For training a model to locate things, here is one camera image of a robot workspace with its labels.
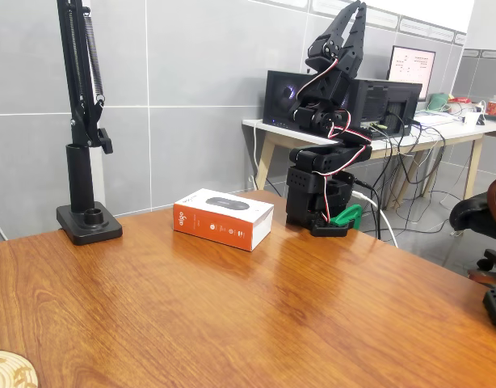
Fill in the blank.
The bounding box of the black stand base with post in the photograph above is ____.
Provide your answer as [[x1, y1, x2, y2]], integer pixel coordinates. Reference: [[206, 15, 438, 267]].
[[56, 143, 124, 247]]

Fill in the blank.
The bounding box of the round wooden coaster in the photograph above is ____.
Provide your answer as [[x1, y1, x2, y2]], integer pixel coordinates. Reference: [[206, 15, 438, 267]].
[[0, 349, 40, 388]]

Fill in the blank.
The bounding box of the green bag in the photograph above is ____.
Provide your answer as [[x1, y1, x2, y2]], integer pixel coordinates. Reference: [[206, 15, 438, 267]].
[[427, 92, 451, 112]]

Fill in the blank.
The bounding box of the orange white mouse box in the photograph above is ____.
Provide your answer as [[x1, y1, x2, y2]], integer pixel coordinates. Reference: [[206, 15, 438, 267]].
[[173, 188, 275, 252]]

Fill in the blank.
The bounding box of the green table clamp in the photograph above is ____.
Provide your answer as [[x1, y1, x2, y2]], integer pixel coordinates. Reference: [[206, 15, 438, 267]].
[[327, 204, 363, 231]]

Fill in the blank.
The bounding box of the black office chair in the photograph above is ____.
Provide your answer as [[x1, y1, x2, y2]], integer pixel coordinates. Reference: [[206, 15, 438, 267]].
[[448, 174, 496, 289]]

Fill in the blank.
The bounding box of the black computer case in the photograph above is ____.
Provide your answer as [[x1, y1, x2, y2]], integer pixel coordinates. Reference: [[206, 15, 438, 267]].
[[263, 70, 423, 137]]

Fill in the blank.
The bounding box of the white desk with wooden legs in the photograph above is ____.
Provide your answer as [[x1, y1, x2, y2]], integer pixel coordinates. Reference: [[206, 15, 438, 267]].
[[242, 116, 496, 211]]

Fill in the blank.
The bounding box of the black cable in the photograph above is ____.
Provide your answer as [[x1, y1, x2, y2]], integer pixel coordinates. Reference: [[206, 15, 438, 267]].
[[352, 179, 383, 243]]

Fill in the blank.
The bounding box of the computer monitor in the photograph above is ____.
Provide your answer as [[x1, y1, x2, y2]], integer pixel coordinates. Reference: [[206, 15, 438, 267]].
[[386, 45, 437, 102]]

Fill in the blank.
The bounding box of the red white servo cable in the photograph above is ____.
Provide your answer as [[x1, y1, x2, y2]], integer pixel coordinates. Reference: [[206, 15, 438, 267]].
[[295, 58, 373, 224]]

